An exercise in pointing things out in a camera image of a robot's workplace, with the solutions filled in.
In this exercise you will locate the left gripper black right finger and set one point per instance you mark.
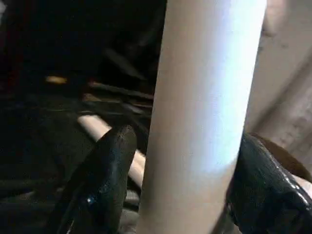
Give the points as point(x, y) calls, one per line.
point(268, 195)

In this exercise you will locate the black case with yellow label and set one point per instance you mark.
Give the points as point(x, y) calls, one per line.
point(56, 79)

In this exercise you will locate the white plastic table leg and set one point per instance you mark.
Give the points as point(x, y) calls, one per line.
point(202, 97)
point(95, 125)

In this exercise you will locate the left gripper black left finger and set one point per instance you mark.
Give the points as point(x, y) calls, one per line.
point(97, 190)

